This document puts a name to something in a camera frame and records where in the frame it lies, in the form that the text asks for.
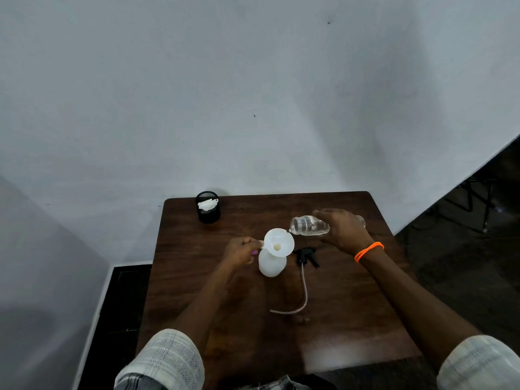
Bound person's right forearm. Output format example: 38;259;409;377
357;248;484;372

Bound clear plastic bottle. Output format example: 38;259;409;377
289;215;366;236

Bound person's left forearm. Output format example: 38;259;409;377
171;260;244;354

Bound black mesh cup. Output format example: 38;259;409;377
195;191;221;224

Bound white spray bottle body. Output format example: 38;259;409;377
258;253;287;278

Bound orange thread wristband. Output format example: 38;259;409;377
354;242;385;264

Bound brown wooden table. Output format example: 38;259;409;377
136;191;423;386

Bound person's left hand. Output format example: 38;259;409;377
221;236;265;270

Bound black metal stand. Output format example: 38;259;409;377
457;176;502;234

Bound white plastic funnel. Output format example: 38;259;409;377
260;228;295;258

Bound person's right hand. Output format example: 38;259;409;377
312;209;375;256

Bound black spray trigger with tube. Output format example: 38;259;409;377
270;247;320;315

